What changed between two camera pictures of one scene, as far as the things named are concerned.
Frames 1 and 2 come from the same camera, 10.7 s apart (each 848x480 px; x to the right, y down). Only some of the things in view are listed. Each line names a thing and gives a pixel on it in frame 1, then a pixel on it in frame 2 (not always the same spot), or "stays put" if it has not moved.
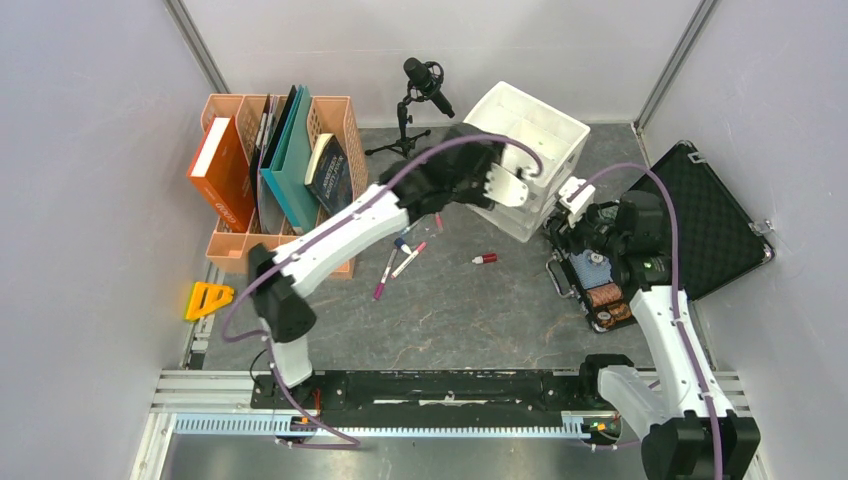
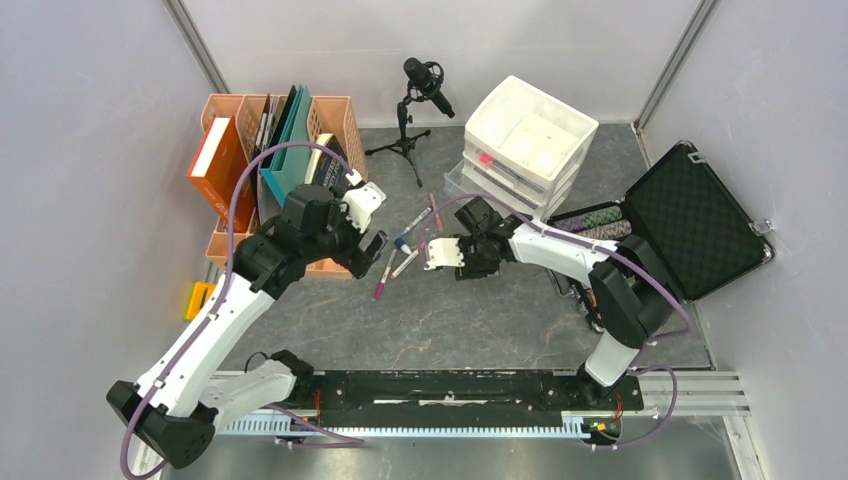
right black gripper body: [590, 232] -> [477, 263]
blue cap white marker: [401, 244] stays put
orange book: [221, 172] stays put
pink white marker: [409, 260] stays put
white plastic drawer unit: [563, 140] stays put
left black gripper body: [470, 188] -> [346, 247]
